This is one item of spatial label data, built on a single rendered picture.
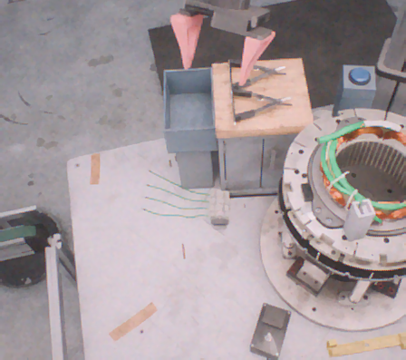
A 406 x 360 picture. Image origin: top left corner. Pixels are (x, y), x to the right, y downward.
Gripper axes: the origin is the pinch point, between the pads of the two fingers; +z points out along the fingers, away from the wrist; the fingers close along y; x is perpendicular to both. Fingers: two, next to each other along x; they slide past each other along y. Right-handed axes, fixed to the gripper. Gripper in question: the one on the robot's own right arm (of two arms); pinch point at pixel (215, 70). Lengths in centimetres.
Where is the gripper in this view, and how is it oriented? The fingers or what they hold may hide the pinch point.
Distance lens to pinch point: 72.0
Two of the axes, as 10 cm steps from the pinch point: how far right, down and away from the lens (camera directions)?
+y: 9.0, 3.2, -2.9
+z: -1.6, 8.7, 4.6
